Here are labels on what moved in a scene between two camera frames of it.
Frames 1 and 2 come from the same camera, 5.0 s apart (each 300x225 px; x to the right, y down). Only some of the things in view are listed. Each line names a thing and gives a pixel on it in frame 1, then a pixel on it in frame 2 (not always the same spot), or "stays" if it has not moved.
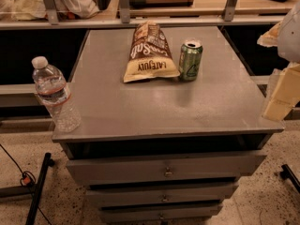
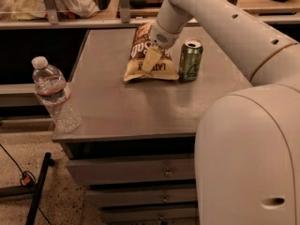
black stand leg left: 34,189 stays
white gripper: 291,37 -> 163,37
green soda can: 189,64 stays
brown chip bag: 150,55 stays
